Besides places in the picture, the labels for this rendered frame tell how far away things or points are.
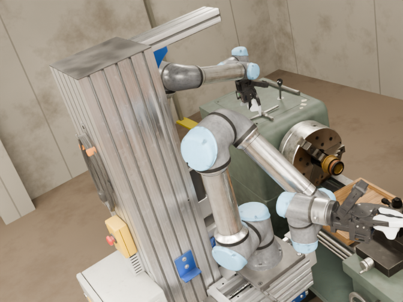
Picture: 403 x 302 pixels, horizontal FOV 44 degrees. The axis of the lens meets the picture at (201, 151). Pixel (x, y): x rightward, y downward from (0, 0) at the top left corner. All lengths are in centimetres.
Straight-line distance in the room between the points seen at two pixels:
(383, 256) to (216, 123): 98
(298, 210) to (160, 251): 57
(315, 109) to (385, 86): 279
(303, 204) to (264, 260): 47
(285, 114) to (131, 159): 122
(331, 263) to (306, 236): 126
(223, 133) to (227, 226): 32
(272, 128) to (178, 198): 95
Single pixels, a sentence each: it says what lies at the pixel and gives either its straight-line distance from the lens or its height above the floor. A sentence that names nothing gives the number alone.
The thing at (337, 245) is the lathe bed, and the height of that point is 79.
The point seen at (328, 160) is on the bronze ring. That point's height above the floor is 112.
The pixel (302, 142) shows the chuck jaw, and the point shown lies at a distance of 244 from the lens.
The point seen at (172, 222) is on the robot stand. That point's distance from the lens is 175.
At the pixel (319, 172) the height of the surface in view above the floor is 104.
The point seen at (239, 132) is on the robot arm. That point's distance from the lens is 152.
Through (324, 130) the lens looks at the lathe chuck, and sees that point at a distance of 250.
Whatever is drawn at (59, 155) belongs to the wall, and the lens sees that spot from 522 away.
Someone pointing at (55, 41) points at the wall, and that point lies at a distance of 496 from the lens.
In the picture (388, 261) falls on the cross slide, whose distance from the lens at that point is 212.
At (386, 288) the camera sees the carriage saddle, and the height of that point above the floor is 93.
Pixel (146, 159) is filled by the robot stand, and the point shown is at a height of 170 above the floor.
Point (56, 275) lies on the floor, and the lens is 417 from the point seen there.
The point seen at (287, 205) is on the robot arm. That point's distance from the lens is 143.
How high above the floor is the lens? 246
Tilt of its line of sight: 29 degrees down
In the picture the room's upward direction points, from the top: 16 degrees counter-clockwise
